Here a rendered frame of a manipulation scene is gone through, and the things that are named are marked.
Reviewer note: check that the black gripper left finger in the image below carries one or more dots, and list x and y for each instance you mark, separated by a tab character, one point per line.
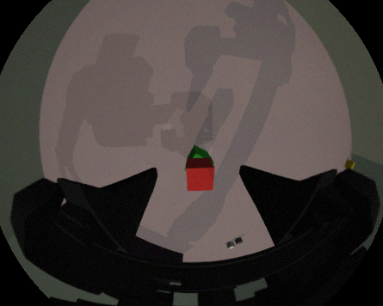
118	208

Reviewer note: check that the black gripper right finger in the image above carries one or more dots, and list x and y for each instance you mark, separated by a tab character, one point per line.
282	201

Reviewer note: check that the red block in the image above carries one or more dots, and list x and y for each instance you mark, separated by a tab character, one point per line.
200	174

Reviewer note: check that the yellow cube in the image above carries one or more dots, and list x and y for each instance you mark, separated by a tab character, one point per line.
349	164

